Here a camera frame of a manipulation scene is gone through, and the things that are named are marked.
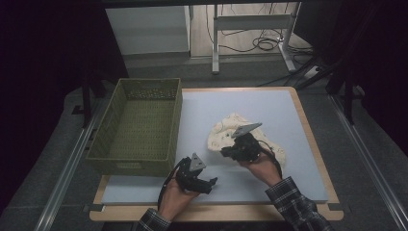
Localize right hand-held gripper cable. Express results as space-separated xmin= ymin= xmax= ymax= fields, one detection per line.
xmin=258 ymin=139 xmax=284 ymax=179

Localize white power strip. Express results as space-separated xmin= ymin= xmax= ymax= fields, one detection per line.
xmin=302 ymin=65 xmax=322 ymax=80

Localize black metal stand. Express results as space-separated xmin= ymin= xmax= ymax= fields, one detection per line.
xmin=71 ymin=73 xmax=108 ymax=129
xmin=294 ymin=57 xmax=368 ymax=126

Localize metal floor rail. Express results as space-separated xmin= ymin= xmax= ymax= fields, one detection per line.
xmin=328 ymin=94 xmax=408 ymax=231
xmin=33 ymin=95 xmax=104 ymax=231

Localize pale blue table mat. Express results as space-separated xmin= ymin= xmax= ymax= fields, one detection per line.
xmin=101 ymin=89 xmax=329 ymax=206

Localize person's right hand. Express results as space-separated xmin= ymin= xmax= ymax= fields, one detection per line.
xmin=237 ymin=150 xmax=283 ymax=188

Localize black tape piece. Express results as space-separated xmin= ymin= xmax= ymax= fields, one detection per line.
xmin=83 ymin=203 xmax=106 ymax=213
xmin=327 ymin=202 xmax=351 ymax=213

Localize person's left hand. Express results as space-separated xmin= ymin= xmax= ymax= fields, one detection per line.
xmin=158 ymin=174 xmax=202 ymax=222

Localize black floor cables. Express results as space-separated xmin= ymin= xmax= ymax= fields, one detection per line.
xmin=205 ymin=3 xmax=315 ymax=55

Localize green plastic basket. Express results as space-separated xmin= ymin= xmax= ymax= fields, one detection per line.
xmin=85 ymin=77 xmax=184 ymax=178

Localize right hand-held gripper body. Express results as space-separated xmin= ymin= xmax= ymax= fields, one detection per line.
xmin=224 ymin=122 xmax=264 ymax=164

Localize hand-held gripper cable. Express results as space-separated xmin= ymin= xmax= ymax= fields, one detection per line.
xmin=258 ymin=139 xmax=284 ymax=179
xmin=156 ymin=157 xmax=191 ymax=210

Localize left hand-held gripper cable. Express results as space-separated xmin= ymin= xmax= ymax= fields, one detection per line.
xmin=156 ymin=157 xmax=191 ymax=210

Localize cream cloth garment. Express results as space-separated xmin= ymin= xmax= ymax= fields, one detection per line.
xmin=206 ymin=112 xmax=287 ymax=168

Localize white cabinet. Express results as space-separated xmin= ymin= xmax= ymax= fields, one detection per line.
xmin=105 ymin=5 xmax=192 ymax=58

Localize white metal desk frame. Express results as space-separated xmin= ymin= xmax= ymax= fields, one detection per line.
xmin=211 ymin=2 xmax=302 ymax=75

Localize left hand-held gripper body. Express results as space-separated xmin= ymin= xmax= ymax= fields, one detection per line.
xmin=175 ymin=152 xmax=208 ymax=191

